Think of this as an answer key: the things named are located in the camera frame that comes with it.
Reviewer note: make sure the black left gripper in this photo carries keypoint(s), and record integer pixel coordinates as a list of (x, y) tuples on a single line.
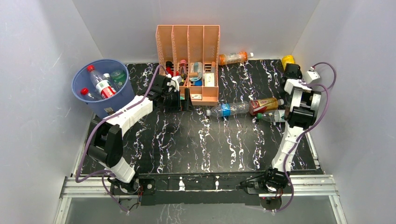
[(177, 108)]

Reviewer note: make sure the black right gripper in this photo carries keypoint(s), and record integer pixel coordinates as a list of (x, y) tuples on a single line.
[(300, 74)]

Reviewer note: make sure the yellow drink bottle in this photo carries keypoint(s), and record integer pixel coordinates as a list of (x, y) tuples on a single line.
[(288, 59)]

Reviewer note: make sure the clear bottle blue label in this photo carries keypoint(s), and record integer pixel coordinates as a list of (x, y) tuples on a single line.
[(225, 110)]

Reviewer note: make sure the brown tea bottle red label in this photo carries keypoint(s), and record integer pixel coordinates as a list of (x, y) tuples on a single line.
[(263, 105)]

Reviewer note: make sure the peach plastic desk organizer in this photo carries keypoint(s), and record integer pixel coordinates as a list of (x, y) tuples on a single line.
[(193, 43)]

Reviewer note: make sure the orange drink bottle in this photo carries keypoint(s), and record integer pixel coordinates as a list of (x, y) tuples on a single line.
[(231, 58)]

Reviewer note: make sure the green plastic bottle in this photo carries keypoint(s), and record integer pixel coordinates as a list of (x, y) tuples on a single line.
[(119, 78)]

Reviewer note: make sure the clear bottle red cap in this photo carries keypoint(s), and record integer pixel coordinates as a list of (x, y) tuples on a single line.
[(100, 83)]

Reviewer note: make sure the clear unlabelled plastic bottle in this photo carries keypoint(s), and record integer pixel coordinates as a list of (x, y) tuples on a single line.
[(110, 81)]

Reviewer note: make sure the clear bottle red label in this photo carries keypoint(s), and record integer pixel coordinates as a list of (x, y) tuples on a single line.
[(88, 95)]

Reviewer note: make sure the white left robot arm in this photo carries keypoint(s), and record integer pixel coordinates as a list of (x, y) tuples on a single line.
[(106, 145)]

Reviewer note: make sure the blue plastic bin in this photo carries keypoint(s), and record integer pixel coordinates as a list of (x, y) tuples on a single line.
[(103, 107)]

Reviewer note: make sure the small white card box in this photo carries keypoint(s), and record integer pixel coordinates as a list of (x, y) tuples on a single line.
[(196, 96)]

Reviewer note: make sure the light blue tape dispenser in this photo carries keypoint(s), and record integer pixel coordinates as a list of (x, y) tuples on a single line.
[(196, 71)]

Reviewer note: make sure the pink capped dark bottle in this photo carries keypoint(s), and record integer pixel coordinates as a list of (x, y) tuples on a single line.
[(183, 72)]

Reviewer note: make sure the red black toy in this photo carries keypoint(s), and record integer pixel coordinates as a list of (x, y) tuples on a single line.
[(169, 68)]

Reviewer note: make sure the clear bottle green cap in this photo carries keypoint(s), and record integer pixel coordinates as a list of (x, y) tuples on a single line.
[(272, 116)]

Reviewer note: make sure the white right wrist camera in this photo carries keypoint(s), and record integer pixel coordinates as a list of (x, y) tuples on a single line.
[(310, 75)]

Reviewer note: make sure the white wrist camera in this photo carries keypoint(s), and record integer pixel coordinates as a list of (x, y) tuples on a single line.
[(310, 75), (174, 82)]

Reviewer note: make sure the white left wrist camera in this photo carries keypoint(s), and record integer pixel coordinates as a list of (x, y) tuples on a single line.
[(174, 82)]

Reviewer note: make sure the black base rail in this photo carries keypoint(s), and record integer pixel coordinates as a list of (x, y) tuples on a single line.
[(212, 188)]

